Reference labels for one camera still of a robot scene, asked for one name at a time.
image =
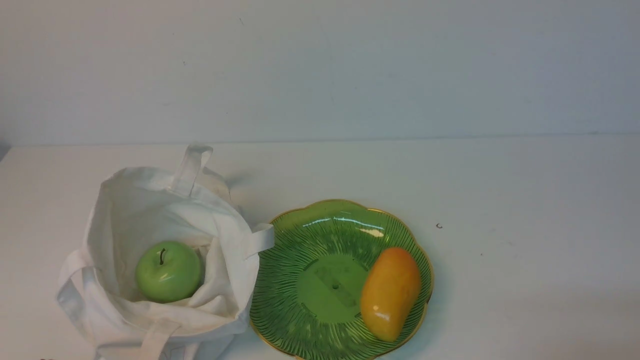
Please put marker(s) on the green apple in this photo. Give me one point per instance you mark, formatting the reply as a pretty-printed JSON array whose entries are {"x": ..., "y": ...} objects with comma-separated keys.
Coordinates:
[{"x": 168, "y": 272}]

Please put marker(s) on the yellow orange mango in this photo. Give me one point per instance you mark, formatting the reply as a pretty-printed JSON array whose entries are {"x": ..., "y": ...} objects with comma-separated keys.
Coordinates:
[{"x": 389, "y": 293}]

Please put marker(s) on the white cloth tote bag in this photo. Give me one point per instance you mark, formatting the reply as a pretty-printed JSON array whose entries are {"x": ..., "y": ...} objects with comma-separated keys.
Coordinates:
[{"x": 140, "y": 207}]

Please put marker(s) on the green scalloped glass plate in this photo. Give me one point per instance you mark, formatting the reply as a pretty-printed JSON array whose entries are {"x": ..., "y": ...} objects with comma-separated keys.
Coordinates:
[{"x": 306, "y": 301}]

